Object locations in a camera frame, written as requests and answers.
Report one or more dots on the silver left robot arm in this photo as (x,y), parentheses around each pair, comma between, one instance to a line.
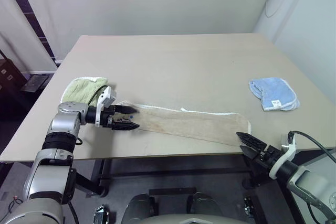
(63,127)

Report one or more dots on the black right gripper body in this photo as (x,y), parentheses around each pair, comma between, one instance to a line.
(269,157)

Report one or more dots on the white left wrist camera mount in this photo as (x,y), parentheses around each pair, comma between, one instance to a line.
(106,98)

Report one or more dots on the black metal table frame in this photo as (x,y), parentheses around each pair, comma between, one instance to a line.
(104,172)

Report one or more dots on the dark brown cabinet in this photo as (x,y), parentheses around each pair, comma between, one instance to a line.
(8,82)

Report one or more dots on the folded green towel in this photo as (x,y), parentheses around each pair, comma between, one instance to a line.
(78,90)

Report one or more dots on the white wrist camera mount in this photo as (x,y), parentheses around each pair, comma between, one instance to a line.
(106,98)
(286,156)

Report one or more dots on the folded blue towel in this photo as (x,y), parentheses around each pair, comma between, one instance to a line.
(275,91)

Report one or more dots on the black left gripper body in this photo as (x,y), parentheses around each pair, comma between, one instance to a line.
(107,119)

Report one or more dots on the dark rounded shape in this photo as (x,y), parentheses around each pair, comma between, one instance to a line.
(140,208)
(206,204)

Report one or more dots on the long beige towel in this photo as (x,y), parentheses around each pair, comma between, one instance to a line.
(189,123)

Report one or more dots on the grey robot torso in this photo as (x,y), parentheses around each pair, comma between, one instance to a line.
(194,220)

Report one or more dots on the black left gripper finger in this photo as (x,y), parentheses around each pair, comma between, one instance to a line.
(126,108)
(126,126)

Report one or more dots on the shiny metal caster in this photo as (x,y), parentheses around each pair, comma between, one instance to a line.
(248,207)
(102,214)

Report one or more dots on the dark floor mat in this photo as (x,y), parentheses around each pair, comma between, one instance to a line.
(34,83)

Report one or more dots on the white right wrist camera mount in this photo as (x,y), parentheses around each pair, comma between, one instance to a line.
(286,156)

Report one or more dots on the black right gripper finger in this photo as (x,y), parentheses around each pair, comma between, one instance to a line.
(250,152)
(252,142)

